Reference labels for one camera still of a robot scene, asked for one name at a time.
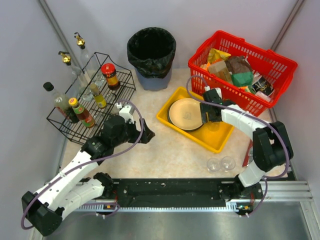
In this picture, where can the gold-capped glass bottle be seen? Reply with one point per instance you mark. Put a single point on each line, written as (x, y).
(89, 62)
(81, 81)

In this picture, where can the black gold snack packet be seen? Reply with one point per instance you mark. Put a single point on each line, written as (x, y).
(260, 84)

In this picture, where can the glass jar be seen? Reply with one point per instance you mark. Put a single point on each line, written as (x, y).
(111, 99)

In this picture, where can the red-brown sauce bottle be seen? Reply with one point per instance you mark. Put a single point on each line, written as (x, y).
(82, 113)

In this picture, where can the cream ceramic plate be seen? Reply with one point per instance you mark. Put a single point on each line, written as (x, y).
(186, 113)

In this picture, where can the red plastic shopping basket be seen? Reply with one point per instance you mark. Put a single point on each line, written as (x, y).
(276, 69)

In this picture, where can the green sponge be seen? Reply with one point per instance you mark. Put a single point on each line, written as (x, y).
(242, 79)

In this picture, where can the small glass cup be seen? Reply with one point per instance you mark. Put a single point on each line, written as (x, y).
(213, 165)
(213, 126)
(228, 163)

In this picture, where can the brown cardboard box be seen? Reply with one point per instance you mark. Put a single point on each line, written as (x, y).
(220, 70)

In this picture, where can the dark brown snack bag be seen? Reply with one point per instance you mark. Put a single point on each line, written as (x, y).
(238, 64)

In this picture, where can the black-capped dark sauce bottle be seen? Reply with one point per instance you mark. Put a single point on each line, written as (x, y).
(61, 103)

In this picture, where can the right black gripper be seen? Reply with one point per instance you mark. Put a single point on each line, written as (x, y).
(204, 113)

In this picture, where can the yellow plastic tray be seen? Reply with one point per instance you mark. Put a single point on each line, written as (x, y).
(182, 114)

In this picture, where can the small yellow seasoning bottle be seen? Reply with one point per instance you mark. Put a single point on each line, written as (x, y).
(98, 97)

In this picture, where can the trash bin with black bag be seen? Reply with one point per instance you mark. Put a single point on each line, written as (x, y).
(151, 52)

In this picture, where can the yellow snack bag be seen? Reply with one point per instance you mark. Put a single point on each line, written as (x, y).
(216, 55)

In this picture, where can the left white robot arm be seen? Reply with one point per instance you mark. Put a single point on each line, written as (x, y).
(47, 207)

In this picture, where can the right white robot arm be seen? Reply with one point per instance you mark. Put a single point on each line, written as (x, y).
(271, 146)

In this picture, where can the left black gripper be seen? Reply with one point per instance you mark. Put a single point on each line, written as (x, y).
(137, 132)

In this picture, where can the black wire rack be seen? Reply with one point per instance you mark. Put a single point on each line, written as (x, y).
(78, 133)

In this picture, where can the red-lidded sauce jar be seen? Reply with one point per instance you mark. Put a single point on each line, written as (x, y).
(109, 72)

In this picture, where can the silver foil packet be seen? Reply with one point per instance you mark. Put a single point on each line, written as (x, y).
(249, 155)

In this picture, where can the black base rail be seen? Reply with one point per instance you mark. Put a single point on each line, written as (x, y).
(178, 192)

